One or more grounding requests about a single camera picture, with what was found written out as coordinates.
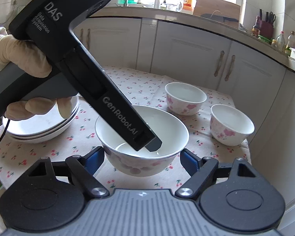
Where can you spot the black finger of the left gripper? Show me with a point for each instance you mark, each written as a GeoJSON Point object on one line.
{"type": "Point", "coordinates": [154, 145]}

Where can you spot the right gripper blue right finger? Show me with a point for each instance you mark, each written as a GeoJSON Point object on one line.
{"type": "Point", "coordinates": [189, 161]}

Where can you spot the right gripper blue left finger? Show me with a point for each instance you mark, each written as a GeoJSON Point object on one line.
{"type": "Point", "coordinates": [93, 160]}

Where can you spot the pink floral white bowl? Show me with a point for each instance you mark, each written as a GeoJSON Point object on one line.
{"type": "Point", "coordinates": [184, 99]}

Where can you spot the white kitchen base cabinets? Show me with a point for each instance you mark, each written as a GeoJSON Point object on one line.
{"type": "Point", "coordinates": [260, 87]}

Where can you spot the left gloved hand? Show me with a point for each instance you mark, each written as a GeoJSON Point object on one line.
{"type": "Point", "coordinates": [30, 59]}

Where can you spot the dark sauce bottle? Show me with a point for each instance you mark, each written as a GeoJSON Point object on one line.
{"type": "Point", "coordinates": [256, 27]}

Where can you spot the wooden cutting board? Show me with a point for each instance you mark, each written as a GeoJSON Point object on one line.
{"type": "Point", "coordinates": [210, 8]}

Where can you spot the dark red knife block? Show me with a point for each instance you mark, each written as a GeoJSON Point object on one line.
{"type": "Point", "coordinates": [266, 24]}

